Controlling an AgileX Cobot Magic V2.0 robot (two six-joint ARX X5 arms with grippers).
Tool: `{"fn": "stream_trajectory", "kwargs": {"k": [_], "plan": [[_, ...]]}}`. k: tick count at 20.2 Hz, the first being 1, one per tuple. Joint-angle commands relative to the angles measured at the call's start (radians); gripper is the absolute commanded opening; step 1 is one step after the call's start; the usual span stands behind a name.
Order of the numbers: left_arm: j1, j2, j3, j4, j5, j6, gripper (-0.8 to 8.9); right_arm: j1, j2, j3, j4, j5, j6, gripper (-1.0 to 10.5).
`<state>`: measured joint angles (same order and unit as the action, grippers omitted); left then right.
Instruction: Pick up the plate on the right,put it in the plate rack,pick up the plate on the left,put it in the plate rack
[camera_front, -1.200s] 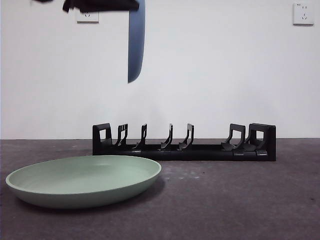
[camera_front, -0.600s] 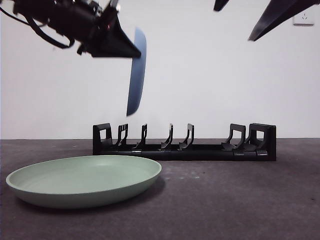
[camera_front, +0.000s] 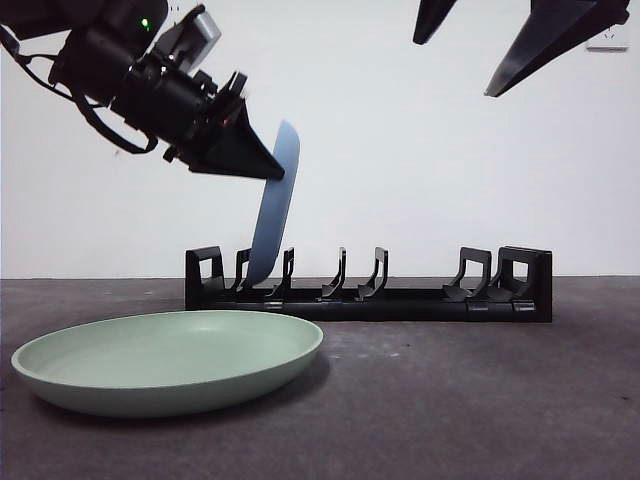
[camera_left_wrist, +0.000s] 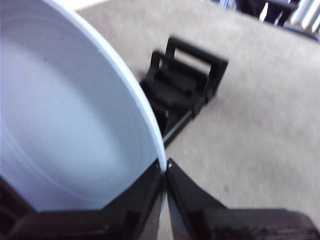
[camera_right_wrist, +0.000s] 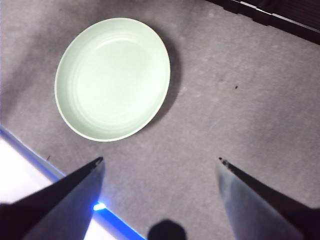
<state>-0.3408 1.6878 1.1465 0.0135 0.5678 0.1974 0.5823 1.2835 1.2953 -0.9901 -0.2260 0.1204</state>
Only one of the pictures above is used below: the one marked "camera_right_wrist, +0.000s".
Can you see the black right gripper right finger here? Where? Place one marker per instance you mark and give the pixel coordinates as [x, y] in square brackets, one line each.
[257, 210]

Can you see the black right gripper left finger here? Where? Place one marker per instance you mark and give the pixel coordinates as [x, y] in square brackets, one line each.
[62, 207]

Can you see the green round plate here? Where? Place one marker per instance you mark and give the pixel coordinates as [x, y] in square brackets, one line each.
[112, 80]

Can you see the black plastic plate rack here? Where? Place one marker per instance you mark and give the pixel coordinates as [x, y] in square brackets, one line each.
[287, 15]

